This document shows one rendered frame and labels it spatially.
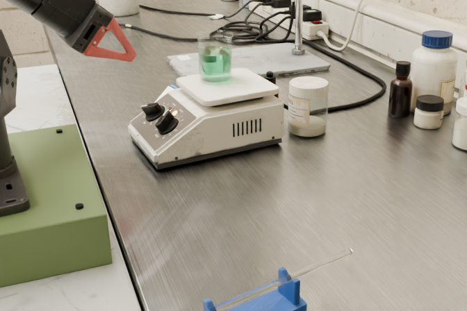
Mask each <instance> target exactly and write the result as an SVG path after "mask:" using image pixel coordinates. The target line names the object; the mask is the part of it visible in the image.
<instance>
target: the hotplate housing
mask: <svg viewBox="0 0 467 311"><path fill-rule="evenodd" d="M166 94H167V93H166ZM168 94H170V95H171V96H172V97H173V98H175V99H176V100H177V101H178V102H179V103H180V104H181V105H183V106H184V107H185V108H186V109H187V110H189V111H190V112H191V113H192V114H194V116H196V120H194V121H193V122H192V123H190V124H189V125H188V126H186V127H185V128H184V129H183V130H182V131H180V132H179V133H177V134H176V135H175V136H174V137H173V138H171V139H170V140H169V141H167V142H166V143H165V144H164V145H163V146H161V147H160V148H159V149H157V150H153V148H152V147H151V146H150V145H149V144H148V143H147V141H146V140H145V139H144V138H143V137H142V135H141V134H139V132H138V131H137V130H136V129H135V128H134V127H133V125H132V124H131V121H132V120H133V119H132V120H131V121H130V125H129V126H128V130H129V133H130V135H131V139H132V140H133V141H134V142H135V143H136V144H137V145H138V147H139V148H140V149H141V151H142V152H143V153H144V154H145V155H146V156H147V157H148V159H149V160H150V161H151V163H152V164H153V165H154V166H155V168H157V169H164V168H167V167H173V166H177V165H182V164H186V163H190V162H196V161H199V160H205V159H209V158H214V157H218V156H224V155H228V154H231V153H237V152H241V151H246V150H250V149H256V148H259V147H263V146H269V145H273V144H278V143H282V139H281V137H282V136H283V135H284V102H283V101H281V99H278V98H277V97H275V96H274V95H270V96H263V97H259V98H255V99H248V100H244V101H237V102H232V103H225V104H221V105H216V106H203V105H202V104H201V103H199V102H198V101H197V100H195V99H194V98H192V97H191V96H190V95H189V94H188V93H187V92H185V91H184V90H182V89H181V88H177V89H173V90H172V91H169V92H168ZM164 96H165V95H164ZM162 97H163V96H162ZM162 97H161V98H162ZM161 98H160V99H161ZM141 113H142V112H141ZM135 118H136V117H135ZM135 118H134V119H135Z"/></svg>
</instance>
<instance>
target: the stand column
mask: <svg viewBox="0 0 467 311"><path fill-rule="evenodd" d="M302 15H303V0H296V7H295V48H293V49H292V55H294V56H303V55H304V53H305V49H303V48H302Z"/></svg>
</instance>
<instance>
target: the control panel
mask: <svg viewBox="0 0 467 311"><path fill-rule="evenodd" d="M156 103H158V104H159V105H162V106H164V108H165V111H166V110H167V109H168V108H169V107H172V109H171V110H170V112H171V113H173V112H174V111H177V114H175V115H173V116H174V117H176V118H177V119H178V121H179V123H178V125H177V127H176V128H175V129H174V130H173V131H171V132H170V133H168V134H165V135H161V134H159V132H158V129H157V127H156V126H155V124H156V122H157V121H158V120H159V119H160V118H161V117H159V118H158V119H155V120H153V121H147V120H146V119H145V116H146V114H145V113H144V112H143V113H141V114H140V115H138V116H137V117H136V118H135V119H134V120H132V121H131V124H132V125H133V127H134V128H135V129H136V130H137V131H138V132H139V134H141V135H142V137H143V138H144V139H145V140H146V141H147V143H148V144H149V145H150V146H151V147H152V148H153V150H157V149H159V148H160V147H161V146H163V145H164V144H165V143H166V142H167V141H169V140H170V139H171V138H173V137H174V136H175V135H176V134H177V133H179V132H180V131H182V130H183V129H184V128H185V127H186V126H188V125H189V124H190V123H192V122H193V121H194V120H196V116H194V114H192V113H191V112H190V111H189V110H187V109H186V108H185V107H184V106H183V105H181V104H180V103H179V102H178V101H177V100H176V99H175V98H173V97H172V96H171V95H170V94H168V93H167V94H166V95H165V96H163V97H162V98H161V99H159V100H158V101H157V102H156ZM165 111H164V112H165ZM161 116H162V115H161Z"/></svg>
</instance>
